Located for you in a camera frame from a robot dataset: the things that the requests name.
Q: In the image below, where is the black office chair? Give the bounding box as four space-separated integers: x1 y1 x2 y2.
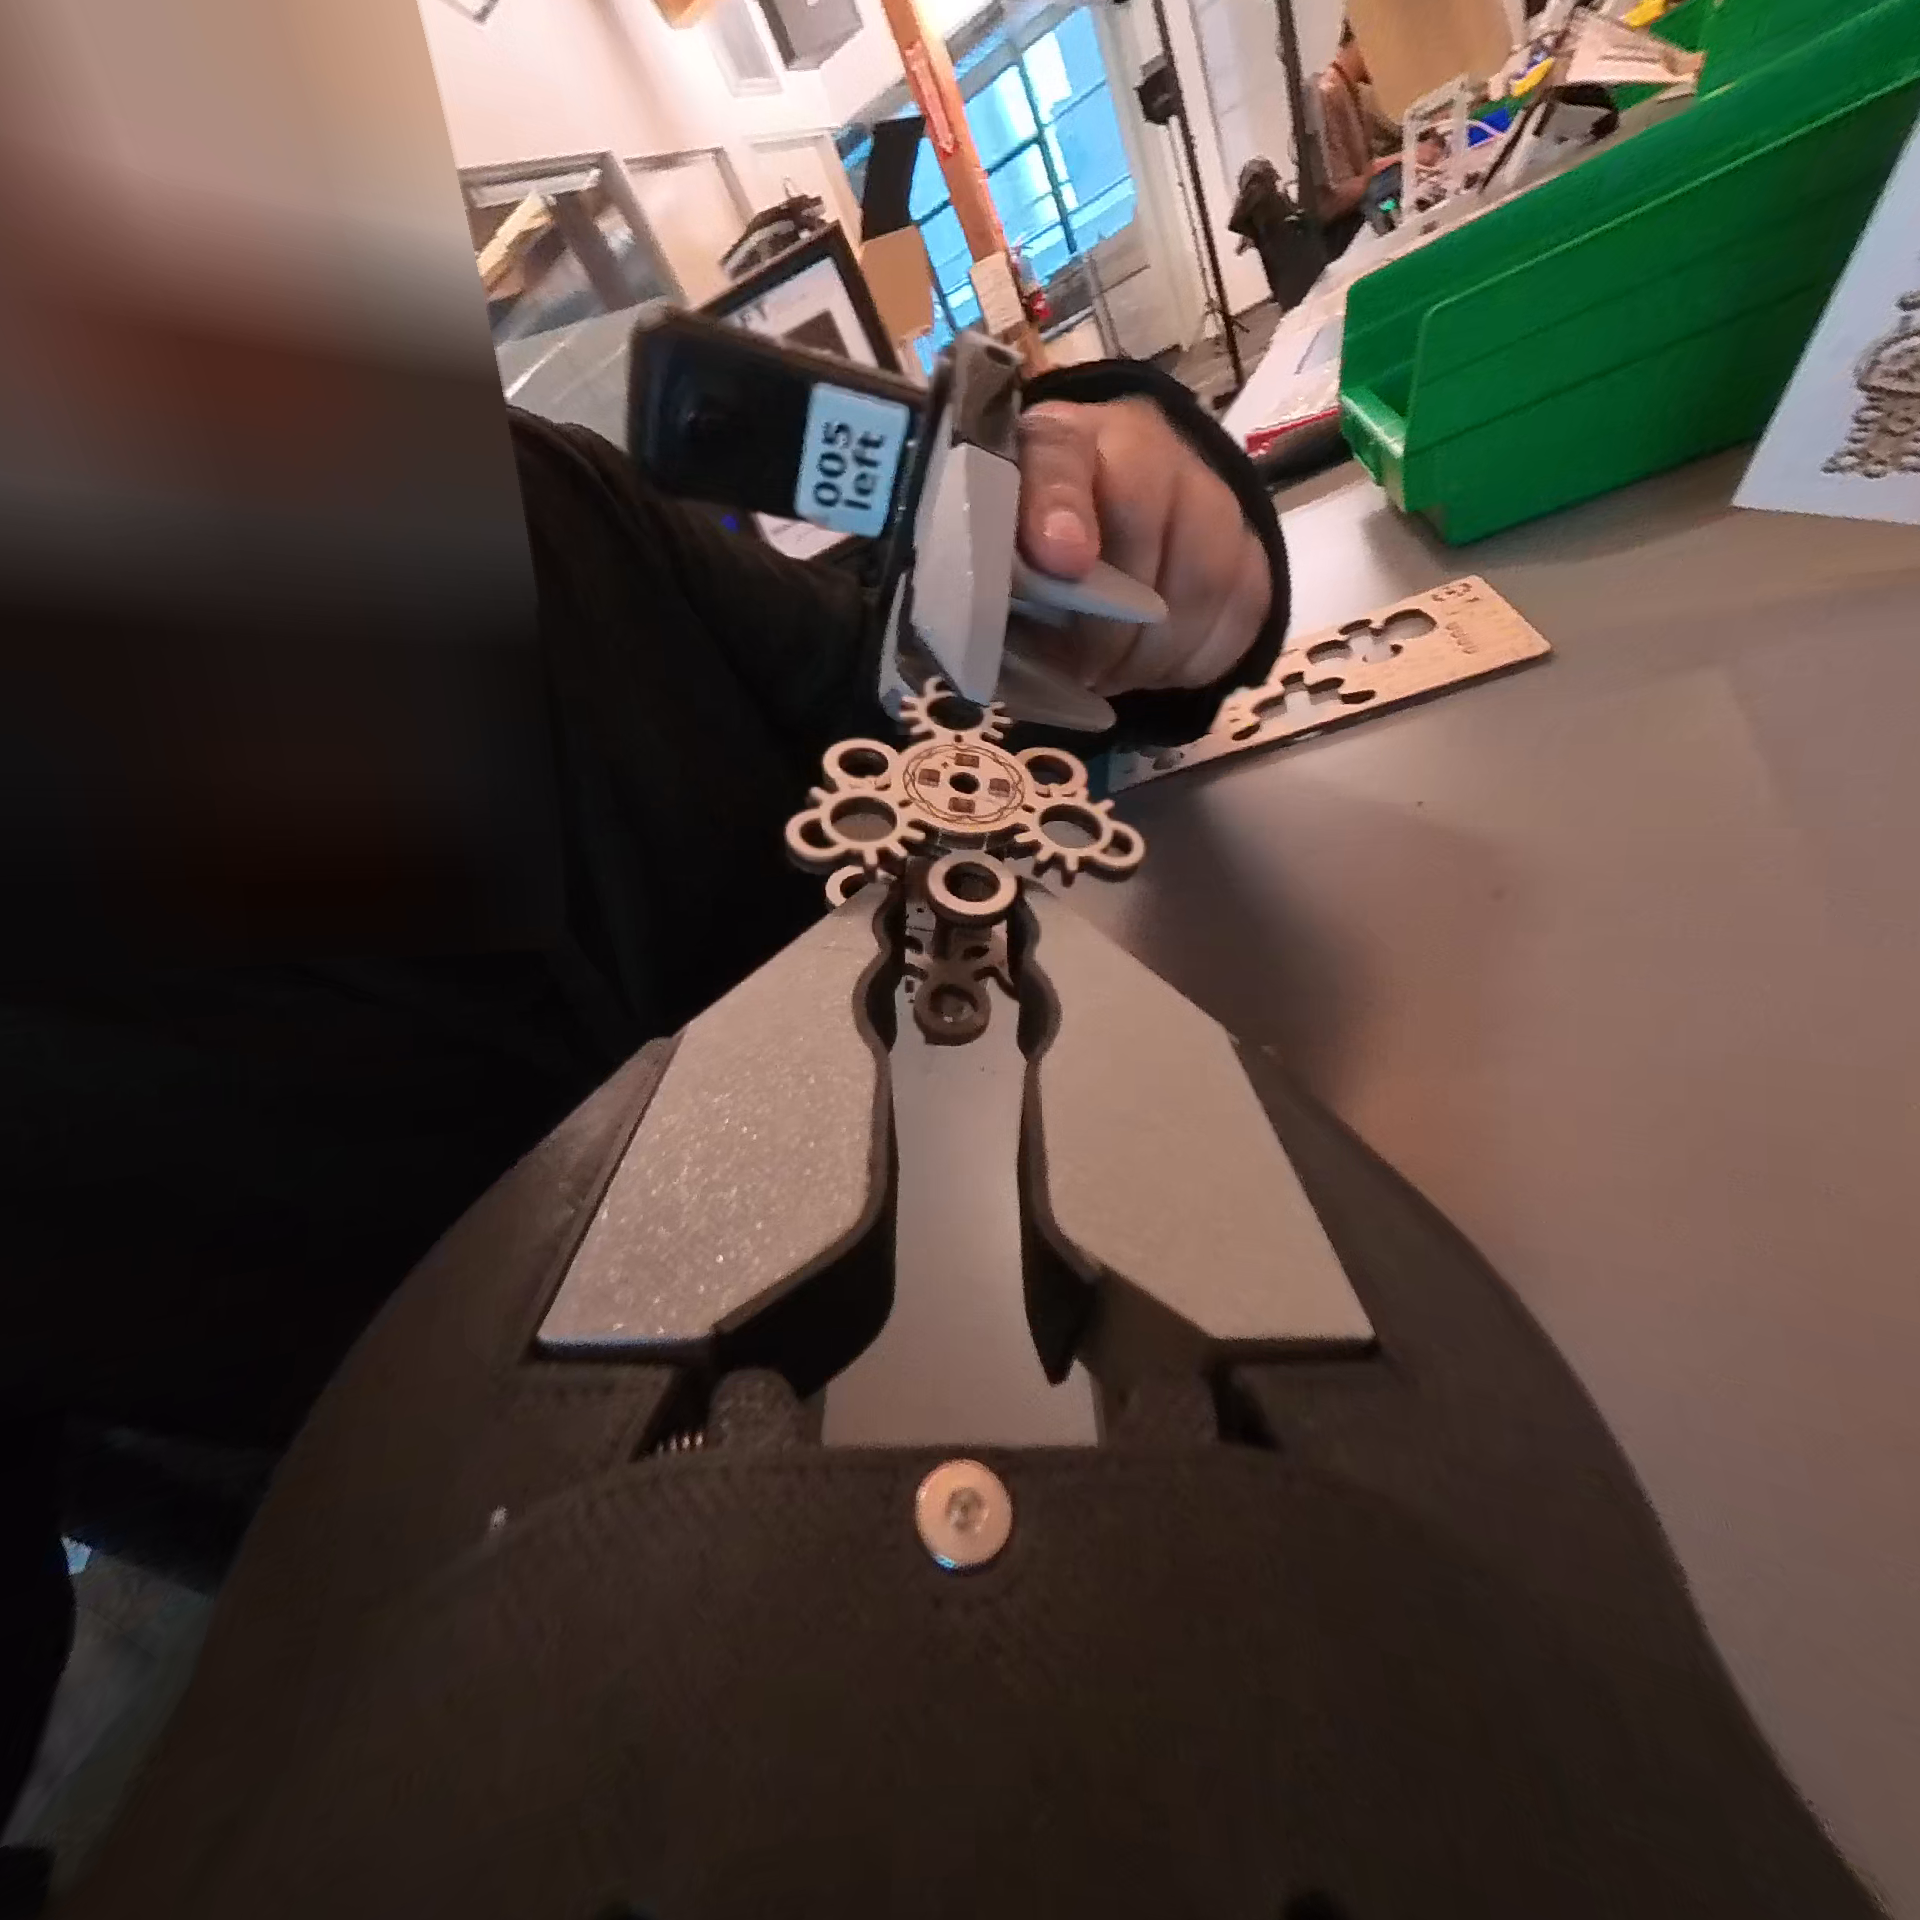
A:
1230 158 1335 309

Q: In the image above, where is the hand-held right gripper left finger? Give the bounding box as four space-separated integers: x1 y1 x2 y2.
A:
533 901 910 1360

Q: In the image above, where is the person's left hand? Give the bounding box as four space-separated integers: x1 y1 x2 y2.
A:
1018 397 1277 707

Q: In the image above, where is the wooden gear model assembly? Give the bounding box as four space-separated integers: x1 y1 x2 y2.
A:
784 675 1150 1052

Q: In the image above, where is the orange wooden post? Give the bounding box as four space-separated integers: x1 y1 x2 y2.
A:
879 0 1051 374

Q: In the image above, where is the brown cardboard sheet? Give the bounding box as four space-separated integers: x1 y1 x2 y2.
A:
1341 0 1518 117

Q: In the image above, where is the wooden cutout parts sheet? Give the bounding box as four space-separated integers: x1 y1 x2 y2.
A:
1111 573 1555 782

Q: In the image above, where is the person's left forearm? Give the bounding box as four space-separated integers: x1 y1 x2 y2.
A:
1027 356 1291 710

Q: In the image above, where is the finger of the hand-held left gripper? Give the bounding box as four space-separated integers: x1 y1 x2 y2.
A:
914 448 1024 710
867 431 923 700

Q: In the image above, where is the black tripod stand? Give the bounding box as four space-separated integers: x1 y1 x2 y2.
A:
1131 0 1254 395

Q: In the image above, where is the black framed screen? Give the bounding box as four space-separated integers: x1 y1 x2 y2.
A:
700 221 907 380

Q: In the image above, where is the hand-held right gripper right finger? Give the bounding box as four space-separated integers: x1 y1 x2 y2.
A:
1018 895 1382 1352

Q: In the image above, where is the white printed instruction sheet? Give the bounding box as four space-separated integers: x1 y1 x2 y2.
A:
1732 141 1920 528

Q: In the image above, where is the brown cardboard piece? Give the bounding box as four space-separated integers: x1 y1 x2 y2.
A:
862 224 941 350

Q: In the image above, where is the green plastic bin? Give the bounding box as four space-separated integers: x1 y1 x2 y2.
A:
1335 0 1920 549

